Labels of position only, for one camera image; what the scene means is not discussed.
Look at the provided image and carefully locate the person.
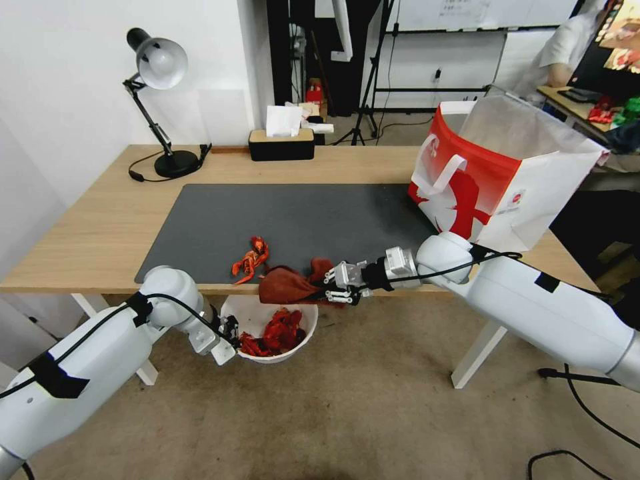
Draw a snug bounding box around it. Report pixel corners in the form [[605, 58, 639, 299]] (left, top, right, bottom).
[[523, 0, 624, 107]]

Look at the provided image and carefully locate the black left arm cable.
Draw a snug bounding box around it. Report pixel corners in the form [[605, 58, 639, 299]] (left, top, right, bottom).
[[0, 291, 239, 401]]

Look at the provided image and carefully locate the wooden side desk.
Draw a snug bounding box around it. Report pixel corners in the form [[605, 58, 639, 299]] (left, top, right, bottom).
[[536, 85, 640, 147]]

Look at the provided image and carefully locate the white whiteboard on stand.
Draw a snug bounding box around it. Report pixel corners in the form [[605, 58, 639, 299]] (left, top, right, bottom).
[[372, 0, 587, 113]]

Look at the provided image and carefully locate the black computer monitor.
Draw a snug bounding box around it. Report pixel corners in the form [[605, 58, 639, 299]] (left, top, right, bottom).
[[569, 0, 640, 103]]

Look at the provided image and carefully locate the black white desk lamp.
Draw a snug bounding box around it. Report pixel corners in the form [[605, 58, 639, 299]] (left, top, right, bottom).
[[121, 27, 203, 179]]

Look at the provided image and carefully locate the dark red towel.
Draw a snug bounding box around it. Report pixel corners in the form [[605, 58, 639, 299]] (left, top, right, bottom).
[[257, 257, 334, 307]]

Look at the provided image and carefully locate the white round bowl container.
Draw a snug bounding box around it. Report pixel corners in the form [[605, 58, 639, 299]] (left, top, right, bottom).
[[219, 293, 319, 365]]

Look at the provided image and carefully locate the black lamp power cable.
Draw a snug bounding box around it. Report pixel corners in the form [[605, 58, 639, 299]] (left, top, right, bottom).
[[128, 143, 213, 184]]

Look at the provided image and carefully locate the black keyboard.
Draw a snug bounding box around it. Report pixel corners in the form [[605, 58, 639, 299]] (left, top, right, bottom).
[[557, 87, 605, 105]]

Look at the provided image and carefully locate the orange shrimp shell piece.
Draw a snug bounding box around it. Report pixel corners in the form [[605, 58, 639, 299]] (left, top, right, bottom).
[[231, 253, 262, 287]]

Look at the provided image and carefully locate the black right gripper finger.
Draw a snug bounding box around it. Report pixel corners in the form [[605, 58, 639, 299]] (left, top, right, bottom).
[[321, 260, 351, 285], [305, 288, 363, 308]]

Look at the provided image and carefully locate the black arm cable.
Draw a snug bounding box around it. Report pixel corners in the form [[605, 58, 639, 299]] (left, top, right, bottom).
[[0, 291, 239, 401], [387, 241, 609, 301]]

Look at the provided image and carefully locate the red white takeout bag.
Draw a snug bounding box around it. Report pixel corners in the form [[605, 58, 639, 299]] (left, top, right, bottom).
[[407, 83, 610, 254]]

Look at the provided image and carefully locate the green snack packet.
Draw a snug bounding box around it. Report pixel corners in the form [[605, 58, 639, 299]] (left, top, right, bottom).
[[613, 97, 640, 127]]

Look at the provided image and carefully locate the black wood-lid tissue box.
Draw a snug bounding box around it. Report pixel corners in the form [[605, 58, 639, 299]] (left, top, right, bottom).
[[247, 127, 317, 163]]

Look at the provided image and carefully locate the white tissue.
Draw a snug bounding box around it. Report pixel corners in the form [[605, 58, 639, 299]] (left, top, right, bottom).
[[264, 103, 305, 139]]

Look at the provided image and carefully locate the red snack packet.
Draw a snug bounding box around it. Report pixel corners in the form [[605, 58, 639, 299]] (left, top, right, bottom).
[[587, 95, 619, 125]]

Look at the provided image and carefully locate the black floor cable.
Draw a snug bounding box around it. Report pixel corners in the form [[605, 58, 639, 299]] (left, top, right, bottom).
[[527, 363, 640, 480]]

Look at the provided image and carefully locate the black tripod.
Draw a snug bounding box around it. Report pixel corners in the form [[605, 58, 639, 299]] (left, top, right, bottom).
[[333, 0, 399, 147]]

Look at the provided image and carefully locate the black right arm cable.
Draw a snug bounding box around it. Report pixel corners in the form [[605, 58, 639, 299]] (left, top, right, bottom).
[[387, 241, 609, 301]]

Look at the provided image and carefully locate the white flat package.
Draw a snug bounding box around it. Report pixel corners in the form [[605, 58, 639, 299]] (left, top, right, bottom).
[[299, 117, 335, 137]]

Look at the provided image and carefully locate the dark grey desk mat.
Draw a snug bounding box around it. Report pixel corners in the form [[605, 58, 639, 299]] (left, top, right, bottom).
[[135, 183, 442, 287]]

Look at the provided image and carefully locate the red shrimp pile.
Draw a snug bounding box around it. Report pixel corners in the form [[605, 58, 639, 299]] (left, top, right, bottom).
[[238, 308, 307, 357]]

